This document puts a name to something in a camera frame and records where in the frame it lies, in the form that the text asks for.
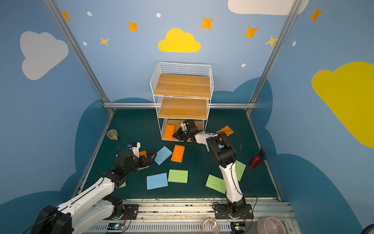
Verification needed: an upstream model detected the orange sponge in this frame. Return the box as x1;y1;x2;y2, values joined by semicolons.
216;125;234;136
171;145;185;163
163;124;175;141
139;151;148;159

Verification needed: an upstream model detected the blue sponge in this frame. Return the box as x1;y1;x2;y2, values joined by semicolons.
154;146;172;165
146;173;168;190

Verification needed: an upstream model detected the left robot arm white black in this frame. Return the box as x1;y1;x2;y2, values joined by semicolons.
28;149;157;234

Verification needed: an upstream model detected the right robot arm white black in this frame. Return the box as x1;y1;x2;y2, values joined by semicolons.
172;120;246;218

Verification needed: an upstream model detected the blue sponge front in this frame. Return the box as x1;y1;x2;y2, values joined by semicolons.
146;173;168;190

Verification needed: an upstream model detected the green sponge front centre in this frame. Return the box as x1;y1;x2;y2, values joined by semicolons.
168;169;188;183

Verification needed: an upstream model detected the beige ceramic mug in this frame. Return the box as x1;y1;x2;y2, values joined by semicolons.
106;129;119;141

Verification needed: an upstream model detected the green sponge front right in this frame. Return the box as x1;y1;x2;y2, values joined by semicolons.
206;175;227;194

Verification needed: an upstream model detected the green sponge far right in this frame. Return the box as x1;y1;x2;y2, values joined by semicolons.
235;160;246;181

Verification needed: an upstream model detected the red black handheld object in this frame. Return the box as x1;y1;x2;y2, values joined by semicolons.
249;147;266;168

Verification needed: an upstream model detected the clear plastic bowl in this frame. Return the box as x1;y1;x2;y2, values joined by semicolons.
201;218;220;234

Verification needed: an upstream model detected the pink bowl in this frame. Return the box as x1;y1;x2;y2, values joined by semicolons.
256;217;286;234

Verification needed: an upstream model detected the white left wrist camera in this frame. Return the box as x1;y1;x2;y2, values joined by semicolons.
128;142;141;157

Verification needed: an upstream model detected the white wire three-tier shelf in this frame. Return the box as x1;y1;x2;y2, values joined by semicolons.
150;62;214;140

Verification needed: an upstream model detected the aluminium frame rail back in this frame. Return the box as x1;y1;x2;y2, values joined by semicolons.
103;102;257;109

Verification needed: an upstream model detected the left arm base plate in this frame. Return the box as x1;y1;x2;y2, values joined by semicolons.
106;204;139;220

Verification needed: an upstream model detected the aluminium frame post right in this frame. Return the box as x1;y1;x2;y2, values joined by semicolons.
245;0;303;117

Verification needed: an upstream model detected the aluminium frame post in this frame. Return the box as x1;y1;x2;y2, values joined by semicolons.
44;0;110;104
245;0;303;117

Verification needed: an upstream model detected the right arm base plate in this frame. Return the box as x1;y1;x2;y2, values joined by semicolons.
212;202;254;219

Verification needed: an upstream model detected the aluminium frame post left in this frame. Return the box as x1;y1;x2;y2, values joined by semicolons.
44;0;110;104

